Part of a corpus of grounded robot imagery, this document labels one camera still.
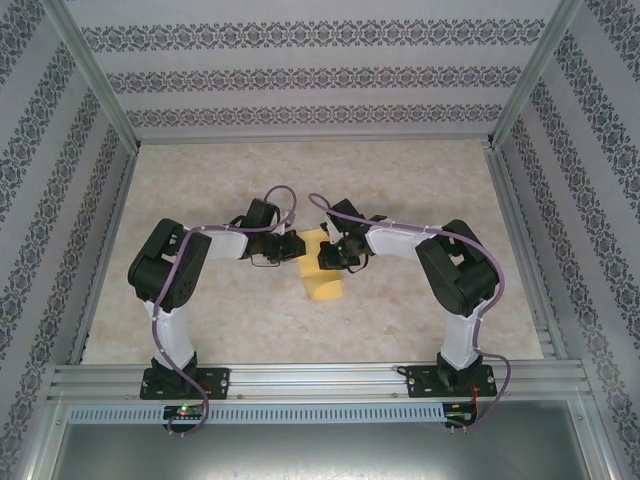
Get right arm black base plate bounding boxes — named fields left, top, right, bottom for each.
left=405, top=363, right=499, bottom=399

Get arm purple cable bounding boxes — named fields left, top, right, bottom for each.
left=307, top=192, right=512, bottom=431
left=149, top=185, right=301, bottom=437

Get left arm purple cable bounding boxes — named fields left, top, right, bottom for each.
left=149, top=185, right=301, bottom=437

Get grey slotted cable duct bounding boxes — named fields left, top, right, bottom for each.
left=67, top=403, right=447, bottom=426

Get aluminium mounting rail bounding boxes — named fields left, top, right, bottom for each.
left=47, top=360, right=587, bottom=402

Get yellow square paper sheet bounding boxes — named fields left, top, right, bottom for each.
left=298, top=227, right=345, bottom=303

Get aluminium side rail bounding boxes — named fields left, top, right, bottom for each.
left=483, top=143, right=570, bottom=362
left=67, top=144, right=142, bottom=366

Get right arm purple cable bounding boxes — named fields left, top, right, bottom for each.
left=307, top=192, right=512, bottom=431

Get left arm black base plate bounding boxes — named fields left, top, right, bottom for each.
left=139, top=366, right=232, bottom=401

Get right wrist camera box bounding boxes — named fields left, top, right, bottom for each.
left=322, top=214, right=346, bottom=251

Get grey sheet metal panel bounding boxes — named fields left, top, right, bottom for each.
left=29, top=397, right=617, bottom=480

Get aluminium corner post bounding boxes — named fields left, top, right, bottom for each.
left=49, top=0, right=142, bottom=151
left=487, top=0, right=587, bottom=149

